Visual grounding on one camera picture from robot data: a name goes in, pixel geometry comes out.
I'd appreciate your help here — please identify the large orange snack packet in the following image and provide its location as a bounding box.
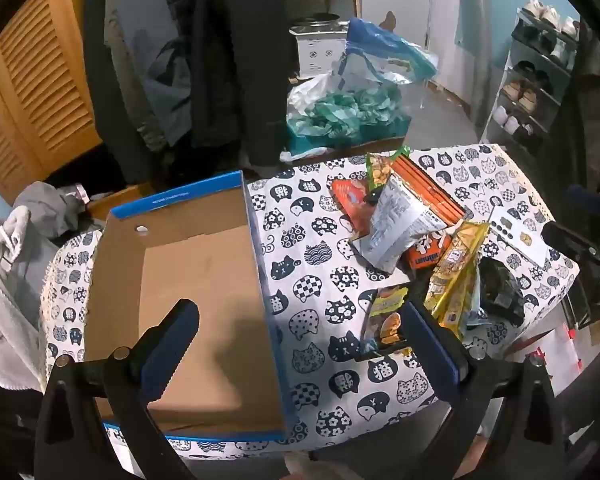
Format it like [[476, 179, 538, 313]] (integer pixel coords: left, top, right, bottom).
[[405, 232, 453, 273]]

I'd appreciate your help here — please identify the grey hooded jacket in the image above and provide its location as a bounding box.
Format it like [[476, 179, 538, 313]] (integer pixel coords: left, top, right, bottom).
[[105, 0, 196, 148]]

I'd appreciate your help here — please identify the white fleece garment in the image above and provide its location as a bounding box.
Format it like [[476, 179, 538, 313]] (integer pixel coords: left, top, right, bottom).
[[0, 205, 48, 393]]

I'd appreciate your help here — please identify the grey garment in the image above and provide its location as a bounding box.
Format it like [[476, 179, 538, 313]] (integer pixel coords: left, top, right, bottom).
[[12, 181, 93, 241]]

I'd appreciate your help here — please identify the dark green coat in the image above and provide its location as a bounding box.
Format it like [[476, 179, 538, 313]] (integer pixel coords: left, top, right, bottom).
[[82, 0, 153, 186]]

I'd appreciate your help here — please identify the grey shoe rack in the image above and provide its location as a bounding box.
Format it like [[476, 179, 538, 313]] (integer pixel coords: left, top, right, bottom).
[[480, 7, 581, 156]]

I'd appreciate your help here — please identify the white card with dots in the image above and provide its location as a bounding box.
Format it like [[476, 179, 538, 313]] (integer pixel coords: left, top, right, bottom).
[[487, 199, 548, 268]]

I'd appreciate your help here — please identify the white patterned box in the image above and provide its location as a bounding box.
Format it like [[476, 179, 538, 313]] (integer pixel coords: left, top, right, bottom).
[[290, 27, 351, 78]]

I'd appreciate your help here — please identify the cardboard box with blue rim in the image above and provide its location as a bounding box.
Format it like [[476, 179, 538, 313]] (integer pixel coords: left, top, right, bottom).
[[83, 170, 297, 443]]

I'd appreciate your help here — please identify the long gold snack packet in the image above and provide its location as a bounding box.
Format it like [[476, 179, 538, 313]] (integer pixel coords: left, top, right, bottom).
[[432, 260, 482, 341], [424, 221, 491, 318]]

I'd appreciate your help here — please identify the white plastic bag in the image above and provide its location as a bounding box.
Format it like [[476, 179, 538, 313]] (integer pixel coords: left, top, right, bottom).
[[286, 74, 341, 126]]

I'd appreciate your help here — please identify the green cracker snack packet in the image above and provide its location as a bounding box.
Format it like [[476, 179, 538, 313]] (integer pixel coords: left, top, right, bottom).
[[361, 284, 415, 358]]

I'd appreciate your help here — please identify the cat print tablecloth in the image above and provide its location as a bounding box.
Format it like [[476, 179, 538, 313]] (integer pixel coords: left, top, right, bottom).
[[39, 144, 581, 461]]

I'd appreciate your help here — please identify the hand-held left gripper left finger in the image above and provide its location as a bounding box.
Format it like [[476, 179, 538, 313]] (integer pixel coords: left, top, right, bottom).
[[34, 298, 201, 480]]

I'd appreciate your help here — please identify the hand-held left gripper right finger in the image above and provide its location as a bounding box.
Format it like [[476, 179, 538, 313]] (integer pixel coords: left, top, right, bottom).
[[400, 300, 563, 480]]

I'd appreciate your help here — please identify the orange red snack packet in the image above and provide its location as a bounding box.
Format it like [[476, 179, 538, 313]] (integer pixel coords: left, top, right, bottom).
[[330, 177, 381, 241]]

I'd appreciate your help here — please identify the black coat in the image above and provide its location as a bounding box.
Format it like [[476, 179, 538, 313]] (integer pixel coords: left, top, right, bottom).
[[190, 0, 293, 168]]

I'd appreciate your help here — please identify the long orange snack box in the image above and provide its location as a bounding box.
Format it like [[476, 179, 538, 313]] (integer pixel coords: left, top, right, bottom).
[[392, 154, 467, 223]]

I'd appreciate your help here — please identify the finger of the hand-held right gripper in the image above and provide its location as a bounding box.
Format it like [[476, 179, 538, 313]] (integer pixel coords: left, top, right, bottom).
[[565, 184, 600, 221], [540, 220, 600, 263]]

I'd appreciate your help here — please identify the dark snack packet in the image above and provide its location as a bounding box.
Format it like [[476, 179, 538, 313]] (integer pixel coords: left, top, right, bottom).
[[477, 257, 526, 328]]

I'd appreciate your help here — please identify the orange snack packet silver back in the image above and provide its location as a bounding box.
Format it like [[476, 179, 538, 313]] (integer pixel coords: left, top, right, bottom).
[[351, 172, 448, 275]]

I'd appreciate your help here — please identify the pile of teal plastic bags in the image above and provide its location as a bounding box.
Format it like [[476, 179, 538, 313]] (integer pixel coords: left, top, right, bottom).
[[286, 82, 412, 153]]

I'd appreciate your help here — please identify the small green snack packet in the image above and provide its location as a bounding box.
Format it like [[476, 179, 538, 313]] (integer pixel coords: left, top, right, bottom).
[[365, 145, 412, 196]]

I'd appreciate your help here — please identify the wooden louvred cabinet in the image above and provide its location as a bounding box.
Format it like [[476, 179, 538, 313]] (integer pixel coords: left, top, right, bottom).
[[0, 0, 108, 206]]

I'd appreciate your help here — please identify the wooden drawer box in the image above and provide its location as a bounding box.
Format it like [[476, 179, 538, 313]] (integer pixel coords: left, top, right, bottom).
[[87, 184, 156, 221]]

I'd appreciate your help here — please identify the white bag with red print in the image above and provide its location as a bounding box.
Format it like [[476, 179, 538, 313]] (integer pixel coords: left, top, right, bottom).
[[522, 310, 586, 396]]

